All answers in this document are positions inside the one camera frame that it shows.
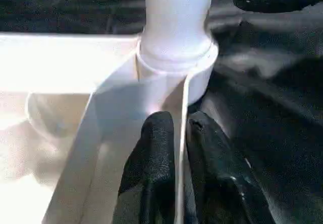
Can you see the white plastic table top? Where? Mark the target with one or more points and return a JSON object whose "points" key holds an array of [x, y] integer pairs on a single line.
{"points": [[50, 67]]}

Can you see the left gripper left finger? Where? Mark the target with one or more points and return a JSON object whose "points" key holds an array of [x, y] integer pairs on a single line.
{"points": [[151, 168]]}

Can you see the white plastic table leg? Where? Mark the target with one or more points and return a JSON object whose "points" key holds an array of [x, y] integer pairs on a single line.
{"points": [[176, 22]]}

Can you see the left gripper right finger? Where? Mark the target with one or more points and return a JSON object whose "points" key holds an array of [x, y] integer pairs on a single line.
{"points": [[222, 173]]}

